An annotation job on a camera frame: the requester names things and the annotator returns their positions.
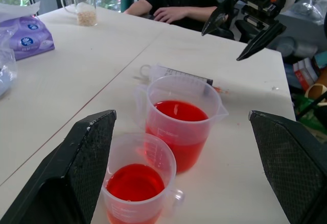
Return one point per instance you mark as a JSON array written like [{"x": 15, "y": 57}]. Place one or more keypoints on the small clear plastic measuring cup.
[{"x": 135, "y": 185}]

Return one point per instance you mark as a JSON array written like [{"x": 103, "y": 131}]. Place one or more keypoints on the clear plastic syringe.
[{"x": 176, "y": 73}]

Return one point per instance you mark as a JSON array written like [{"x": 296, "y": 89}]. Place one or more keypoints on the brown cardboard tube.
[{"x": 316, "y": 90}]

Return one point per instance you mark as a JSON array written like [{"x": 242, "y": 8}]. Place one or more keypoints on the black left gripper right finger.
[{"x": 293, "y": 162}]

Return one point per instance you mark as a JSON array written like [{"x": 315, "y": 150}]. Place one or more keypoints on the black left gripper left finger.
[{"x": 64, "y": 173}]

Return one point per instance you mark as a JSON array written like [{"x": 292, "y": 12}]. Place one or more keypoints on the glass mug with grains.
[{"x": 87, "y": 17}]

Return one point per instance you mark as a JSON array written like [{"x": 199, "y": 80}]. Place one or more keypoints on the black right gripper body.
[{"x": 260, "y": 0}]

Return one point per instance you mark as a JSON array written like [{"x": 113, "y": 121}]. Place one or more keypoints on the dark green mug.
[{"x": 127, "y": 2}]

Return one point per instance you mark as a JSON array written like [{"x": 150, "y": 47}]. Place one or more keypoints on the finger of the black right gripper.
[
  {"x": 218, "y": 14},
  {"x": 263, "y": 37}
]

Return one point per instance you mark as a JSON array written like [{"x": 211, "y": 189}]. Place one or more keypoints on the clear plastic bag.
[{"x": 6, "y": 76}]

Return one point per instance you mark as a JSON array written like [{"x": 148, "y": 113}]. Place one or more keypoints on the purple tissue pack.
[{"x": 28, "y": 40}]

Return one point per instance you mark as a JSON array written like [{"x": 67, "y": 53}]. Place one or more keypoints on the large clear plastic measuring cup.
[{"x": 178, "y": 142}]

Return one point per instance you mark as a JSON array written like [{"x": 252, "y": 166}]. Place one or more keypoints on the red and white boxes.
[{"x": 305, "y": 73}]

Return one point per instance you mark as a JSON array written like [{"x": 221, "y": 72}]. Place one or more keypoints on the person's bare hand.
[{"x": 171, "y": 14}]

